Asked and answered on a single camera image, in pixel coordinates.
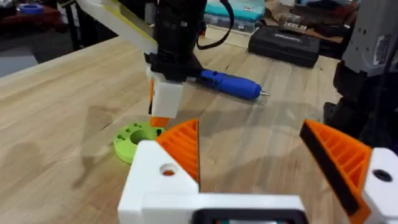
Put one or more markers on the green disc with holes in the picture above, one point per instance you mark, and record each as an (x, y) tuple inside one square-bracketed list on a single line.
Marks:
[(126, 146)]

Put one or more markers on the brown cardboard heap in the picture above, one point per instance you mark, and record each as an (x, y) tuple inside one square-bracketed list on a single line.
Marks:
[(314, 15)]

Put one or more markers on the blue electric screwdriver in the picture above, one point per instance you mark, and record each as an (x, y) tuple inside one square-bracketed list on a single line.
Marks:
[(231, 84)]

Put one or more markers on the blue tape roll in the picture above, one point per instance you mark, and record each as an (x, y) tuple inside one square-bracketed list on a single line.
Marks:
[(31, 8)]

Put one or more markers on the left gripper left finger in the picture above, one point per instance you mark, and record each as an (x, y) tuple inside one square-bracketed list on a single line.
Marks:
[(149, 174)]

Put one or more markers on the black tool case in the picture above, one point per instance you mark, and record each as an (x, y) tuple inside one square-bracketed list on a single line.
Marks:
[(284, 46)]

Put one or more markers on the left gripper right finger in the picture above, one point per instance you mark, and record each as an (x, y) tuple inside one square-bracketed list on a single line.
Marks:
[(351, 161)]

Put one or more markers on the teal plastic box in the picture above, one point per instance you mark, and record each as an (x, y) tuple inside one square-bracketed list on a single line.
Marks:
[(236, 7)]

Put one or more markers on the clear plastic box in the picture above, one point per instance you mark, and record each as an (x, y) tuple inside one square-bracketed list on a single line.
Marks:
[(228, 23)]

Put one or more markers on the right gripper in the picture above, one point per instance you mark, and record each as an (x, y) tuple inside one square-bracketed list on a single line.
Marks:
[(177, 37)]

